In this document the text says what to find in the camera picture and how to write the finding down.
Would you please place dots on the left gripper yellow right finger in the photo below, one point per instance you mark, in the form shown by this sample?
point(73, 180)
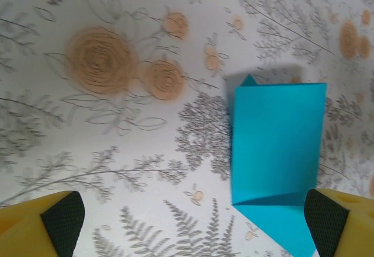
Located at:
point(344, 227)

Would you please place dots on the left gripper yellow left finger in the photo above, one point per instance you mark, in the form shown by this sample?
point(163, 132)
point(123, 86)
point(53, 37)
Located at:
point(35, 230)

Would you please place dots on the blue rectangular cloth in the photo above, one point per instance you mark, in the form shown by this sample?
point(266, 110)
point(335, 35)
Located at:
point(277, 137)

